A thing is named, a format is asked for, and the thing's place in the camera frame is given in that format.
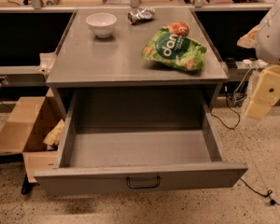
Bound open cardboard box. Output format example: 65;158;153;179
0;90;64;183

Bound grey top drawer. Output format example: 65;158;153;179
35;88;247;195

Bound white ceramic bowl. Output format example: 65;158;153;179
86;13;117;38

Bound crumpled silver foil bag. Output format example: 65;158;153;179
127;7;155;24

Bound green chip bag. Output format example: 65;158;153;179
142;28;207;72

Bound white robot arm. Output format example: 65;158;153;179
237;0;280;120

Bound yellow packet in box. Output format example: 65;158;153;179
43;119;64;146

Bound white charger cables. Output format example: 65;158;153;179
232;66;256;105

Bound black floor cable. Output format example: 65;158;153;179
210;87;280;209

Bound black top drawer handle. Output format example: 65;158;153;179
126;175;161;189

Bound white power strip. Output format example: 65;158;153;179
242;59;268;69

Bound wall power outlet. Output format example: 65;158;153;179
0;76;9;89

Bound grey drawer cabinet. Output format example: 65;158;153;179
47;7;228;114

